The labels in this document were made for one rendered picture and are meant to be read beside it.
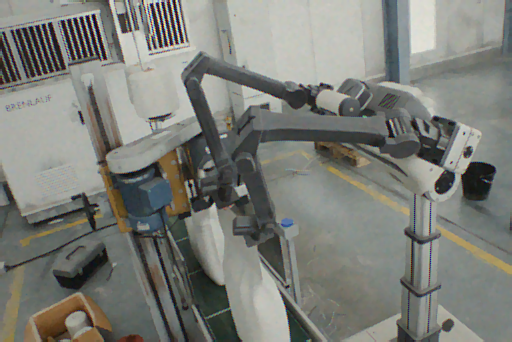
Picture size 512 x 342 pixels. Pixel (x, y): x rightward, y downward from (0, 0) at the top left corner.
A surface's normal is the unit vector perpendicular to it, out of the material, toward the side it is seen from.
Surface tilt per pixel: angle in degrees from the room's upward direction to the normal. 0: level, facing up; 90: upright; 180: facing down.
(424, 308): 90
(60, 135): 90
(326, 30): 90
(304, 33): 90
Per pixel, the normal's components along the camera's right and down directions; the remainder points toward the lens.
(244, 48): 0.41, 0.31
